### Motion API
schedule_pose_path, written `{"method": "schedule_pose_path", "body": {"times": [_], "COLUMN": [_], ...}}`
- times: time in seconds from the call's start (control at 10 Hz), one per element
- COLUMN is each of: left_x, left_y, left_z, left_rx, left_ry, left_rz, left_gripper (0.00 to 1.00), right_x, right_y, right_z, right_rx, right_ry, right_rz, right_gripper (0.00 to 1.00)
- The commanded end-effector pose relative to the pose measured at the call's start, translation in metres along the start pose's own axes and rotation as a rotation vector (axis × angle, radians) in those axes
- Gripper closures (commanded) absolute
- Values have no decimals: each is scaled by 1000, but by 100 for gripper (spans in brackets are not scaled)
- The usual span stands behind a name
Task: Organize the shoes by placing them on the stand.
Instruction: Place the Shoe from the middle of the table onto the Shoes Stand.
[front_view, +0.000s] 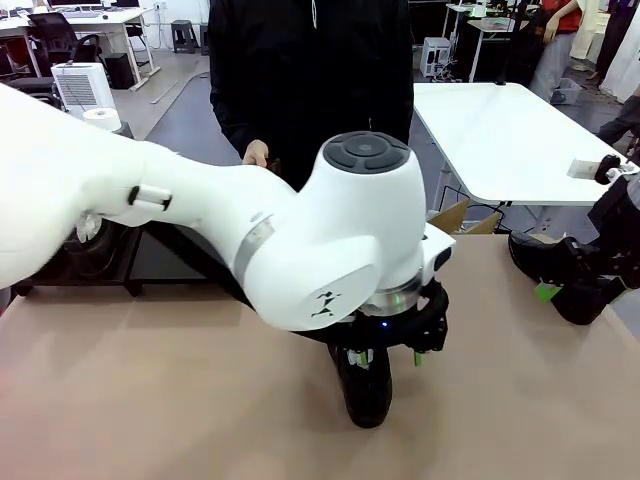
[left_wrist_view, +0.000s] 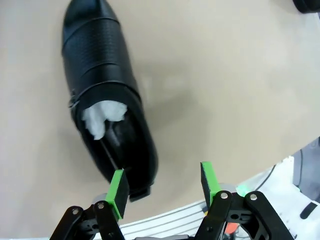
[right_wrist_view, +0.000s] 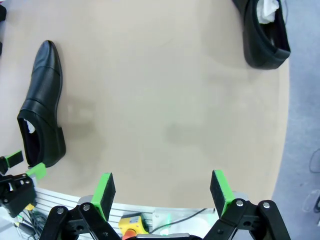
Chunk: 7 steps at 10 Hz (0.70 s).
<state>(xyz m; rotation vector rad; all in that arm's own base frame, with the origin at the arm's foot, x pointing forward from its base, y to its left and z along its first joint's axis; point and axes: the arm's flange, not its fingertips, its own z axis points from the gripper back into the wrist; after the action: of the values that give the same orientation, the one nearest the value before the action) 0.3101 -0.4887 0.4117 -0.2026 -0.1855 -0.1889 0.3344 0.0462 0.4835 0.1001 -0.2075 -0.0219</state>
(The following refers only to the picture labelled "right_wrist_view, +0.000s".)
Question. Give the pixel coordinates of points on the aluminium table frame rail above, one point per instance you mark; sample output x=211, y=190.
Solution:
x=62, y=197

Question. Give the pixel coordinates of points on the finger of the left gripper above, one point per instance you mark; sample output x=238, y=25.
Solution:
x=15, y=158
x=17, y=195

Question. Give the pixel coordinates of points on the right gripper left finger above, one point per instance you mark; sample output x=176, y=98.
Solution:
x=102, y=197

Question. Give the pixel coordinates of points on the white crumpled paper stuffing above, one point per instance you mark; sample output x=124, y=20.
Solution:
x=30, y=126
x=268, y=10

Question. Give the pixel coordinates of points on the yellow emergency stop button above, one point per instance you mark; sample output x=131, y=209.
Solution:
x=132, y=221

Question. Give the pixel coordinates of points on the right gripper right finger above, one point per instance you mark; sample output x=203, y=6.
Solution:
x=221, y=195

